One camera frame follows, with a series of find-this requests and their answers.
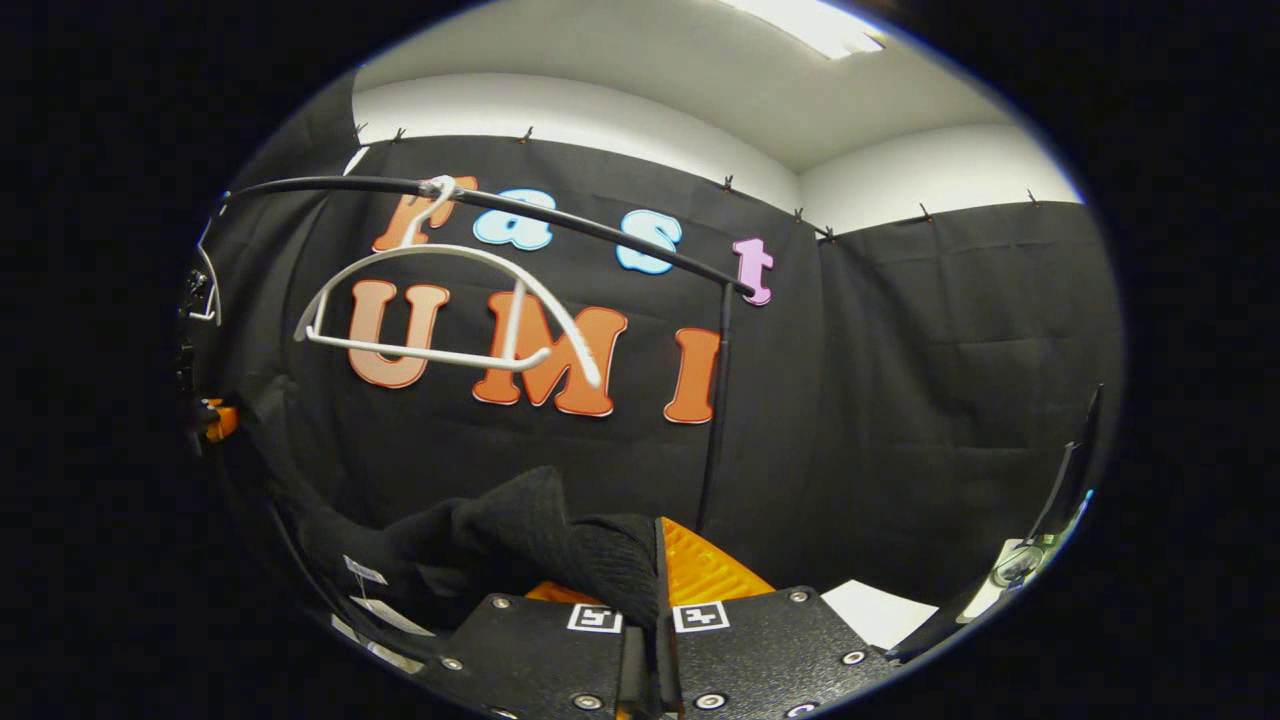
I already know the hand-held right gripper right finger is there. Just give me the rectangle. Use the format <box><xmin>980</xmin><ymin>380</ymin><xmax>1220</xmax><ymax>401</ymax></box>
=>
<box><xmin>655</xmin><ymin>517</ymin><xmax>897</xmax><ymax>719</ymax></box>

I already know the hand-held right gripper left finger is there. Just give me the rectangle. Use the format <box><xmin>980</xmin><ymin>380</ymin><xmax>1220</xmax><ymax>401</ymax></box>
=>
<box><xmin>415</xmin><ymin>582</ymin><xmax>653</xmax><ymax>719</ymax></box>

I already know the ceiling light panel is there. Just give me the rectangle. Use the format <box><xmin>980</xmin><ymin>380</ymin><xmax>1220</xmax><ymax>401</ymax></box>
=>
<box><xmin>725</xmin><ymin>0</ymin><xmax>886</xmax><ymax>59</ymax></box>

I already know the black jacket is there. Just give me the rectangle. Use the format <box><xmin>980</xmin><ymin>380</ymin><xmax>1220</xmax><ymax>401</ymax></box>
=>
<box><xmin>250</xmin><ymin>465</ymin><xmax>663</xmax><ymax>651</ymax></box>

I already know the white side table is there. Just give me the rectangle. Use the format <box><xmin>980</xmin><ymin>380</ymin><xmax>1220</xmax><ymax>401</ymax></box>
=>
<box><xmin>985</xmin><ymin>538</ymin><xmax>1063</xmax><ymax>623</ymax></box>

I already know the black frame bar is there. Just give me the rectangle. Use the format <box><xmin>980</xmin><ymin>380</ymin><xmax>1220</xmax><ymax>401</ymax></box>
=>
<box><xmin>885</xmin><ymin>385</ymin><xmax>1104</xmax><ymax>663</ymax></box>

